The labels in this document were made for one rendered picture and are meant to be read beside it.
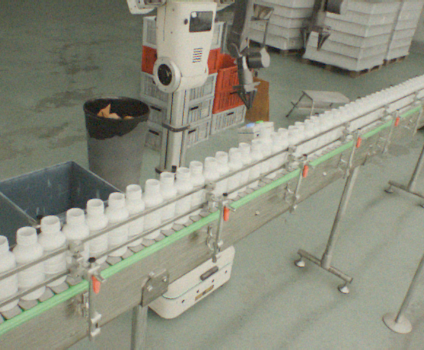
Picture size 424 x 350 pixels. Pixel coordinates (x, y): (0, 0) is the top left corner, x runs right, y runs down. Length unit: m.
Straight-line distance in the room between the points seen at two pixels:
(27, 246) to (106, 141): 2.12
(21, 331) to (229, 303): 1.62
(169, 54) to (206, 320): 1.34
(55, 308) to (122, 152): 2.10
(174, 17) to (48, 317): 1.28
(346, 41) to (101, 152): 5.51
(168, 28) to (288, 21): 6.58
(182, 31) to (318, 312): 1.65
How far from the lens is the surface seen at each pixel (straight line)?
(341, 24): 7.90
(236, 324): 2.46
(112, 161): 3.14
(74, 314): 1.16
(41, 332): 1.13
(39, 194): 1.74
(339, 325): 2.64
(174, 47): 1.96
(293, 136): 1.69
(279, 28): 8.58
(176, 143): 2.16
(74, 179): 1.77
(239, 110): 4.81
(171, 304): 2.30
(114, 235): 1.14
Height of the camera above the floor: 1.75
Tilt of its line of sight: 28 degrees down
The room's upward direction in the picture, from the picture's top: 8 degrees clockwise
